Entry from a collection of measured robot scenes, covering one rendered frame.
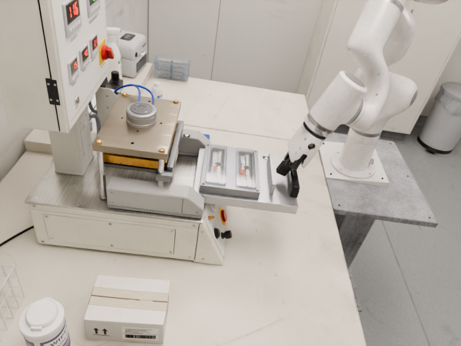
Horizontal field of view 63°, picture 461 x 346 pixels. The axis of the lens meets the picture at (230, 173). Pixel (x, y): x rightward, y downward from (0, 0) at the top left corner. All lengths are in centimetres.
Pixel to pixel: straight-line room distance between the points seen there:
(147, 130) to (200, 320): 51
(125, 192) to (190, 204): 17
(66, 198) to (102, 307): 31
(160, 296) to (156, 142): 38
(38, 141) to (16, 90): 65
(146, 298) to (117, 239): 22
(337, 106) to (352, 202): 62
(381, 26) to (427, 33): 229
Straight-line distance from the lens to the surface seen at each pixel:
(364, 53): 102
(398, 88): 144
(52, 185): 113
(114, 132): 99
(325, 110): 98
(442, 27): 334
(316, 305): 115
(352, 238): 190
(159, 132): 99
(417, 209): 164
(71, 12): 88
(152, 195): 97
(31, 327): 90
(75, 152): 110
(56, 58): 84
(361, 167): 163
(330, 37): 310
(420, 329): 228
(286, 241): 126
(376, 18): 103
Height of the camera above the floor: 166
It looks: 38 degrees down
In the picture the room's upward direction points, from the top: 11 degrees clockwise
